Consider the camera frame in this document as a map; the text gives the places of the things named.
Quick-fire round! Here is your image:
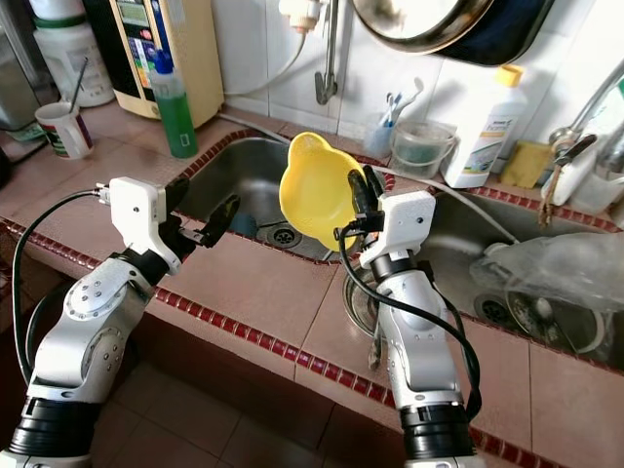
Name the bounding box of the white plastic pitcher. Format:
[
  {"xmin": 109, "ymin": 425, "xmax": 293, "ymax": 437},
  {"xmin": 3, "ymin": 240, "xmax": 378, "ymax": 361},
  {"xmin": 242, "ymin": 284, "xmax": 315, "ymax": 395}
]
[{"xmin": 561, "ymin": 117, "xmax": 624, "ymax": 211}]

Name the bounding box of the stainless steel sink basin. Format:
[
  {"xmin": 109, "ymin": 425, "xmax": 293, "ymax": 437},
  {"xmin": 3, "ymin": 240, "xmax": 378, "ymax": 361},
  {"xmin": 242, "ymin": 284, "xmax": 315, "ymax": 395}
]
[
  {"xmin": 390, "ymin": 180, "xmax": 624, "ymax": 357},
  {"xmin": 177, "ymin": 136, "xmax": 362, "ymax": 264}
]

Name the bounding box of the white blue toothbrush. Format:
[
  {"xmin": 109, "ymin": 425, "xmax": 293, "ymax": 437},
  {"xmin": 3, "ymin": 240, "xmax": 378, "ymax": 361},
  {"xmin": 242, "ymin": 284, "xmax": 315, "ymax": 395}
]
[{"xmin": 385, "ymin": 78, "xmax": 425, "ymax": 128}]

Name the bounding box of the round clear glass dish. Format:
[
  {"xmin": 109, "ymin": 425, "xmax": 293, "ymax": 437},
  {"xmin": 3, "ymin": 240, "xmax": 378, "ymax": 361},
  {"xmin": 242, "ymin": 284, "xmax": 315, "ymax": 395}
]
[{"xmin": 497, "ymin": 288, "xmax": 607, "ymax": 354}]

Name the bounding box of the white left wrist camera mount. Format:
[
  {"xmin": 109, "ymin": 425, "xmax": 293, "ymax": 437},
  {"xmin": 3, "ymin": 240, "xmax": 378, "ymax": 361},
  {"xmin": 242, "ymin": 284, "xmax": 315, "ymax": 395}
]
[{"xmin": 107, "ymin": 177, "xmax": 184, "ymax": 274}]

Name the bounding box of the hanging metal wok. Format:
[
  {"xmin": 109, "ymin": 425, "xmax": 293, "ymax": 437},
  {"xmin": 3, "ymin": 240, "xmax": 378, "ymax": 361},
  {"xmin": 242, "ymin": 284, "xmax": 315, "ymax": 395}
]
[{"xmin": 351, "ymin": 0, "xmax": 557, "ymax": 67}]

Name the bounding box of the metal wall tap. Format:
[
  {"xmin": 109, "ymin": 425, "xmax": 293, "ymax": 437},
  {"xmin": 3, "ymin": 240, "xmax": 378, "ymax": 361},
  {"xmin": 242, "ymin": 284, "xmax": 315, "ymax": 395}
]
[{"xmin": 314, "ymin": 0, "xmax": 344, "ymax": 106}]

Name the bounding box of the stainless steel bowl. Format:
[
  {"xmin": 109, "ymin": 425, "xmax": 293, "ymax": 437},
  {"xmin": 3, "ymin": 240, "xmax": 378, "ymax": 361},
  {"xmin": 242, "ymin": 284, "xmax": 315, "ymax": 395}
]
[{"xmin": 344, "ymin": 268, "xmax": 391, "ymax": 337}]

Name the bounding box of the beige water filter appliance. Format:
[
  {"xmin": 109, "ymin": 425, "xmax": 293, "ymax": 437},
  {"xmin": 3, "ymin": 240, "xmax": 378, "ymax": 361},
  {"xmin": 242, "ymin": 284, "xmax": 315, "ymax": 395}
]
[{"xmin": 83, "ymin": 0, "xmax": 225, "ymax": 130}]

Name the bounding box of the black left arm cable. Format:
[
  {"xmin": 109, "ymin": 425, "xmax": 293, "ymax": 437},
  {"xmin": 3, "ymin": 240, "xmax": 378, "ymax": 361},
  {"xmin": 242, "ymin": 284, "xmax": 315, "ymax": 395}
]
[{"xmin": 12, "ymin": 188, "xmax": 113, "ymax": 381}]

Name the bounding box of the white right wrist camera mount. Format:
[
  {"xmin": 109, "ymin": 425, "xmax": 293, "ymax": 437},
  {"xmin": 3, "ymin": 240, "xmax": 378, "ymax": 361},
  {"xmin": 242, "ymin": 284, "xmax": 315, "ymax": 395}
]
[{"xmin": 359, "ymin": 190, "xmax": 437, "ymax": 269}]

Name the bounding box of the clear toothbrush holder cup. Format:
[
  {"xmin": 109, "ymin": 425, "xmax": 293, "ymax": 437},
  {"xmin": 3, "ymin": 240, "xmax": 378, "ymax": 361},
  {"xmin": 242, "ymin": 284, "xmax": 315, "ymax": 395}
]
[{"xmin": 364, "ymin": 112, "xmax": 396, "ymax": 162}]

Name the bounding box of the flat yellow scouring pad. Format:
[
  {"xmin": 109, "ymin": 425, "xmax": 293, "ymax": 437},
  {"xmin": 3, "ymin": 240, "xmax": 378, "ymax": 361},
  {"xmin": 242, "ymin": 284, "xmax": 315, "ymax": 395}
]
[{"xmin": 499, "ymin": 139, "xmax": 554, "ymax": 189}]

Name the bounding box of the clear plastic bag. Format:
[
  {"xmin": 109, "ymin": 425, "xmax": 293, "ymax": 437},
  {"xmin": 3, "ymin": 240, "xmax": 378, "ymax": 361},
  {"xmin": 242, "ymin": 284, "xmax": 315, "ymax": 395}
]
[{"xmin": 468, "ymin": 232, "xmax": 624, "ymax": 313}]

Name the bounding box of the yellow plastic bowl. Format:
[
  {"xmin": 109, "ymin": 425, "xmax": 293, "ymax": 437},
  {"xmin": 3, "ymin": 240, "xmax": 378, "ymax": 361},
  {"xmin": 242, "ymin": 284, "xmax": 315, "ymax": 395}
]
[{"xmin": 278, "ymin": 132, "xmax": 364, "ymax": 252}]

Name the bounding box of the white printed cup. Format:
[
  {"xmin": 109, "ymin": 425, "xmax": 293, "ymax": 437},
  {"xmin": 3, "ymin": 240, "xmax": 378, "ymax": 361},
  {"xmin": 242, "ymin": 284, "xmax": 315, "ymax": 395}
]
[{"xmin": 36, "ymin": 100, "xmax": 94, "ymax": 160}]

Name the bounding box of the thin white tube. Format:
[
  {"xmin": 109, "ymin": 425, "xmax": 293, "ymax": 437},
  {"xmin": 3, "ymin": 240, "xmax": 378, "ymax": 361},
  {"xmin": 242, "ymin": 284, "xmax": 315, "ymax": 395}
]
[{"xmin": 222, "ymin": 0, "xmax": 337, "ymax": 98}]

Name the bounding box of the chrome kitchen faucet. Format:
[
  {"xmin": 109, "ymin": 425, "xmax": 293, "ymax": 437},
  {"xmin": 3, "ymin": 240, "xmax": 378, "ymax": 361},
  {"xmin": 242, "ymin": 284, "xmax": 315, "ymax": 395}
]
[{"xmin": 538, "ymin": 58, "xmax": 624, "ymax": 230}]

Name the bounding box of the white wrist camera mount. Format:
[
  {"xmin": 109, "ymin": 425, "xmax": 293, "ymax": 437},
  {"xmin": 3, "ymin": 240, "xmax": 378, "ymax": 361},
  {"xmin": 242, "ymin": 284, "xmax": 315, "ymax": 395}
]
[
  {"xmin": 107, "ymin": 177, "xmax": 184, "ymax": 274},
  {"xmin": 359, "ymin": 190, "xmax": 437, "ymax": 269}
]

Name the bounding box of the white detergent bottle yellow cap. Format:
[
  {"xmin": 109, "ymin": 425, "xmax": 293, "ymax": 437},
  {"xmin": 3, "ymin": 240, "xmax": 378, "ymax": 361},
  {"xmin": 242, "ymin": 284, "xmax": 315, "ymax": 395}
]
[{"xmin": 441, "ymin": 63, "xmax": 526, "ymax": 189}]

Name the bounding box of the white plastic jar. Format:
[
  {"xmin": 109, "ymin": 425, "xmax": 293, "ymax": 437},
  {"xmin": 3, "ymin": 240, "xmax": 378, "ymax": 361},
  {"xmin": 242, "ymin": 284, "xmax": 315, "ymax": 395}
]
[{"xmin": 31, "ymin": 0, "xmax": 115, "ymax": 108}]

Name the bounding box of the green dish soap bottle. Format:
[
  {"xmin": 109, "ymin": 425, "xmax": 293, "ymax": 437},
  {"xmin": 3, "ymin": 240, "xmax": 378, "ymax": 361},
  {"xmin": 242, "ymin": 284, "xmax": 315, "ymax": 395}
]
[{"xmin": 151, "ymin": 49, "xmax": 199, "ymax": 159}]

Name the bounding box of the grey water hose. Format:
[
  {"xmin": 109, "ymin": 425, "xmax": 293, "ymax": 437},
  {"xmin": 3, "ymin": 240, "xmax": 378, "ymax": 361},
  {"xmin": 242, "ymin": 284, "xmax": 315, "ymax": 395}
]
[{"xmin": 214, "ymin": 112, "xmax": 523, "ymax": 245}]

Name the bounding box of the metal spoon in cup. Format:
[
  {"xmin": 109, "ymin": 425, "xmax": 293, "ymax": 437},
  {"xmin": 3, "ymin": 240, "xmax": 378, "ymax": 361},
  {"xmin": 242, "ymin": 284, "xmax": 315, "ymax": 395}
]
[{"xmin": 68, "ymin": 57, "xmax": 91, "ymax": 113}]

